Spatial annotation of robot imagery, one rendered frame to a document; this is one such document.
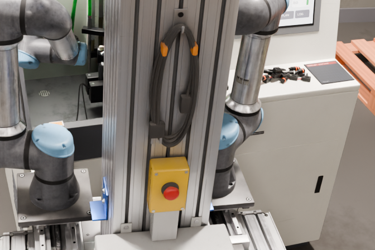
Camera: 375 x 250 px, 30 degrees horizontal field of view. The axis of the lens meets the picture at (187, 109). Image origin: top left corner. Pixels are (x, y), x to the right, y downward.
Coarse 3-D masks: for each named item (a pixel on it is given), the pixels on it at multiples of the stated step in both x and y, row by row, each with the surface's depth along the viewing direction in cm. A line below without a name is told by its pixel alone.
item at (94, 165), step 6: (78, 162) 266; (84, 162) 267; (90, 162) 268; (96, 162) 269; (78, 168) 267; (84, 168) 268; (90, 168) 269; (96, 168) 270; (90, 174) 271; (96, 174) 272; (90, 180) 273; (96, 180) 274; (96, 186) 276; (96, 192) 277
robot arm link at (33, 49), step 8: (24, 40) 218; (32, 40) 218; (40, 40) 219; (24, 48) 217; (32, 48) 218; (40, 48) 218; (48, 48) 218; (24, 56) 217; (32, 56) 217; (40, 56) 218; (48, 56) 218; (24, 64) 218; (32, 64) 218
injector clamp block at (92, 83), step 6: (90, 78) 279; (96, 78) 280; (90, 84) 275; (96, 84) 275; (102, 84) 275; (90, 90) 275; (96, 90) 275; (102, 90) 276; (90, 96) 276; (96, 96) 277; (102, 96) 278; (90, 102) 278; (96, 102) 279
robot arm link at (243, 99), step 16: (272, 0) 193; (288, 0) 200; (272, 16) 194; (256, 32) 199; (272, 32) 200; (240, 48) 208; (256, 48) 204; (240, 64) 209; (256, 64) 207; (240, 80) 212; (256, 80) 211; (240, 96) 214; (256, 96) 215; (224, 112) 219; (240, 112) 216; (256, 112) 217; (256, 128) 224
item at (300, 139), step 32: (320, 32) 302; (320, 96) 288; (352, 96) 295; (288, 128) 293; (320, 128) 299; (256, 160) 297; (288, 160) 304; (320, 160) 311; (256, 192) 308; (288, 192) 316; (320, 192) 323; (288, 224) 329; (320, 224) 337
